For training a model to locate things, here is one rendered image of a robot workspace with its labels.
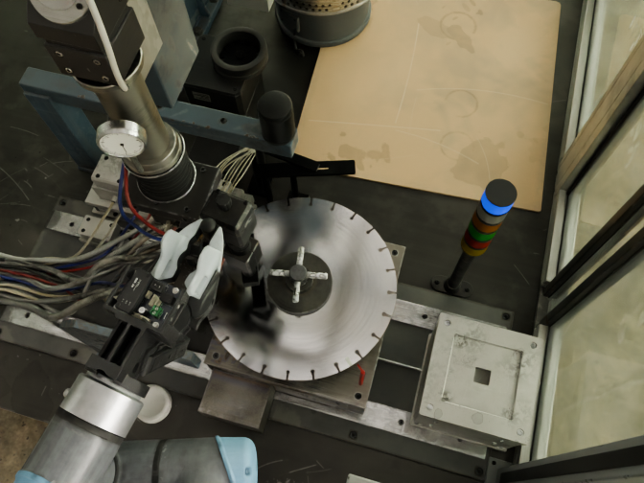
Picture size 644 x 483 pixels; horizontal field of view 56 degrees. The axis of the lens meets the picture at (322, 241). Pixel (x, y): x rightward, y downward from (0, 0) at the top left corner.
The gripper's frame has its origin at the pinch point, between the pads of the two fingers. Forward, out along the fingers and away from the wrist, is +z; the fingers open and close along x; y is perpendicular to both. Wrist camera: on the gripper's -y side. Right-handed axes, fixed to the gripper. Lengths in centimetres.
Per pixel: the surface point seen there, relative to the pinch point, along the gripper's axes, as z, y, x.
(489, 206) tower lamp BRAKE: 24.1, -10.7, -30.8
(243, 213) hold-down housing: 4.8, -0.7, -2.5
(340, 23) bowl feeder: 74, -44, 13
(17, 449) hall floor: -48, -128, 64
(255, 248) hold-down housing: 5.1, -13.3, -2.5
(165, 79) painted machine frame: 17.4, 1.0, 15.7
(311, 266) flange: 11.3, -29.7, -8.4
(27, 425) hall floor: -41, -128, 66
